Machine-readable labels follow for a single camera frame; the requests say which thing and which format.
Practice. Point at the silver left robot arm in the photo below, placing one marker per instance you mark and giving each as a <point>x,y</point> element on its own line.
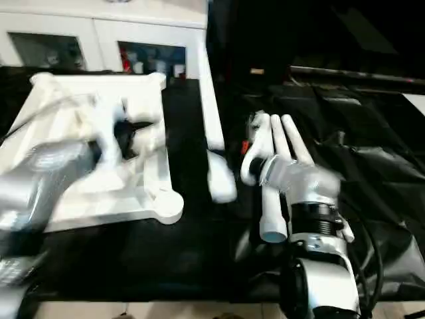
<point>26,199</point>

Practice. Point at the white paper sheet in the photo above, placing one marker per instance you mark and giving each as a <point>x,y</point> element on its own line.
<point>415,103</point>

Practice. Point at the long black rod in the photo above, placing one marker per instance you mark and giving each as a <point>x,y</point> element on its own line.
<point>348,73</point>

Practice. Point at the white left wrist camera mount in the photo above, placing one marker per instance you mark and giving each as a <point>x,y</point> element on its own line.
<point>111,133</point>

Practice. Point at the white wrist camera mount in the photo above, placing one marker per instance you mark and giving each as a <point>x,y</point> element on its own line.
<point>111,133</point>
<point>259,146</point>

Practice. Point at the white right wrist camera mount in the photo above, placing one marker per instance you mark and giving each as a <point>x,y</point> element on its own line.
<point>259,146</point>

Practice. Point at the white plastic table top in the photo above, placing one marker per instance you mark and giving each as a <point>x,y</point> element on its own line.
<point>146,196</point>

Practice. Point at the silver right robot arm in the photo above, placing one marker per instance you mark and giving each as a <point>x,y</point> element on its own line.
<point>308,186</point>

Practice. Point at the white glass-door cabinet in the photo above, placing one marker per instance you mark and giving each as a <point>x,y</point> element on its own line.
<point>99,30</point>

